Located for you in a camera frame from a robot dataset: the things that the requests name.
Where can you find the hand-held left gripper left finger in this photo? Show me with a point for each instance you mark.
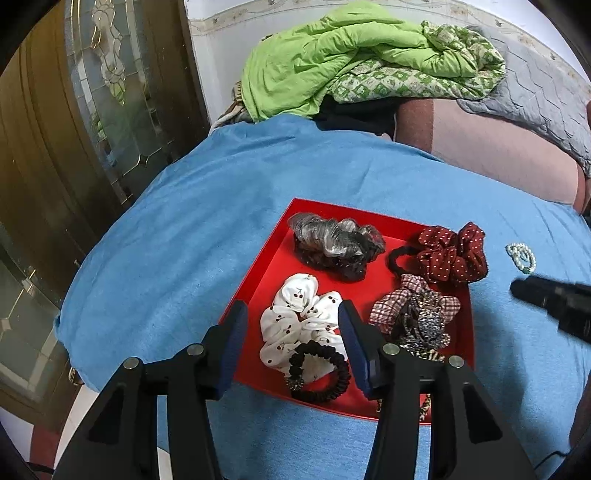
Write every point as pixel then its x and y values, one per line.
pixel 233 341

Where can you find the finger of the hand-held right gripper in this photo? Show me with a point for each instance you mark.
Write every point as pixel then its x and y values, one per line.
pixel 549 297

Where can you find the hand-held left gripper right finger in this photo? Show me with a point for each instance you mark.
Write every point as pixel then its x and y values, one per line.
pixel 355 346

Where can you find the red plaid scrunchie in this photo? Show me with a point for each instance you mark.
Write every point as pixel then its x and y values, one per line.
pixel 388 309

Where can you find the white dotted scrunchie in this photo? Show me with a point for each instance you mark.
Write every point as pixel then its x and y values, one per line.
pixel 286 323

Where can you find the red tray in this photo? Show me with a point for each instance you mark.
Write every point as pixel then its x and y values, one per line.
pixel 277 258

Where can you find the red polka dot scrunchie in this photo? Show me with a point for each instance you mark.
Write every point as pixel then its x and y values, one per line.
pixel 443 258

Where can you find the grey black organza scrunchie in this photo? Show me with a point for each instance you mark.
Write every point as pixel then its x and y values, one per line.
pixel 323 235

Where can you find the blue blanket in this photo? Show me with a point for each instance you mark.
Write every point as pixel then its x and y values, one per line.
pixel 184 207

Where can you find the pink sofa cushion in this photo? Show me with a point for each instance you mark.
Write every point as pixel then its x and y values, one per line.
pixel 485 143

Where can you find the grey quilt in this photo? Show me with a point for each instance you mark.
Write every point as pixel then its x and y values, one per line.
pixel 545 92

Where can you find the black cloth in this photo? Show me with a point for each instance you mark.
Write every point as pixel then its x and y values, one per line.
pixel 355 113

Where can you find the beige patterned cloth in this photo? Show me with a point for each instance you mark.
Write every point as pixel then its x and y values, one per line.
pixel 233 108

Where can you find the wooden door with glass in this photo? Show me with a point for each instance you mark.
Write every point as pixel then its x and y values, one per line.
pixel 46 138

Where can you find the green quilt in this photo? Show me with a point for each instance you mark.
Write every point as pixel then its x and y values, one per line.
pixel 323 50

